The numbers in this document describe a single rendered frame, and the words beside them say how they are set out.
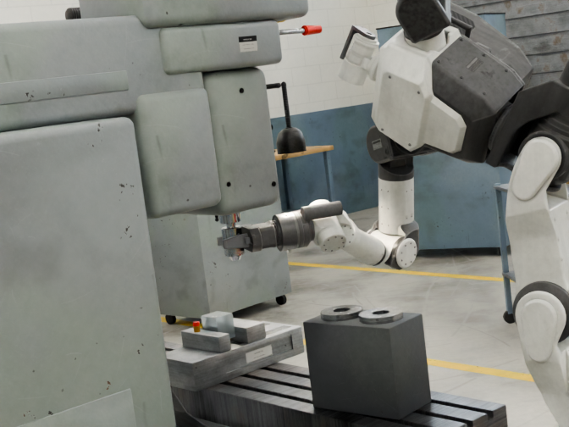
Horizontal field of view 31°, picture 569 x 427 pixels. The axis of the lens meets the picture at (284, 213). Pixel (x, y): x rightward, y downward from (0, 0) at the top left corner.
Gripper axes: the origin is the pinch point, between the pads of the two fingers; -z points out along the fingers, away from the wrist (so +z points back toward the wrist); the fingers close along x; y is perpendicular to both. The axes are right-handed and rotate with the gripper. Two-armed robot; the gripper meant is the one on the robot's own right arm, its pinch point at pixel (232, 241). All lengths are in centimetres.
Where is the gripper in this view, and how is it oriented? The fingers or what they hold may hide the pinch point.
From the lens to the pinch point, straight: 244.4
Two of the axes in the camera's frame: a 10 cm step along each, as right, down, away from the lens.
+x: 2.9, 0.9, -9.5
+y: 1.3, 9.8, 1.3
